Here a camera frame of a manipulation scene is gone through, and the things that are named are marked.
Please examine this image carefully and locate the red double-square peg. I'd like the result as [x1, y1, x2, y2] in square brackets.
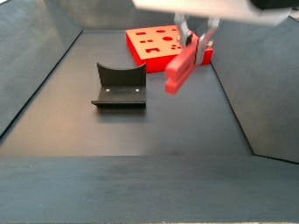
[164, 35, 199, 95]

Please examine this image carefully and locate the black curved holder stand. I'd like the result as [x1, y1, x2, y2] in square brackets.
[91, 64, 146, 108]

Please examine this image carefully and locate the red shape-sorting board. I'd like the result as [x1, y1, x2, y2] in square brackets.
[124, 24, 215, 74]

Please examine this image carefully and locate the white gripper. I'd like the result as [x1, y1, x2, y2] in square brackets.
[132, 0, 291, 65]

